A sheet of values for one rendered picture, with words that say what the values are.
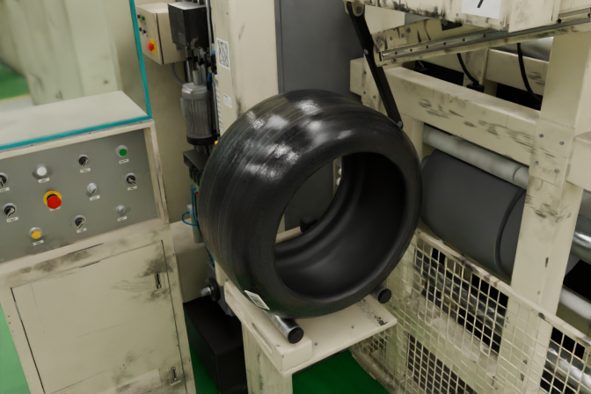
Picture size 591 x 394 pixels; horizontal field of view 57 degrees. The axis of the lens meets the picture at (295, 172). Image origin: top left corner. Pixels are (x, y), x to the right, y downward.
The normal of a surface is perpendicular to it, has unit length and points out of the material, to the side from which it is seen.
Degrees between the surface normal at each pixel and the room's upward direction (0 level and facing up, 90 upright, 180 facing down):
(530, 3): 90
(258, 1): 90
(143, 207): 90
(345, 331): 0
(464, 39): 90
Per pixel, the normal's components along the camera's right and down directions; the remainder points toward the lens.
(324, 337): -0.04, -0.90
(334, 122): 0.28, -0.41
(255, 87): 0.51, 0.36
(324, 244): -0.04, -0.37
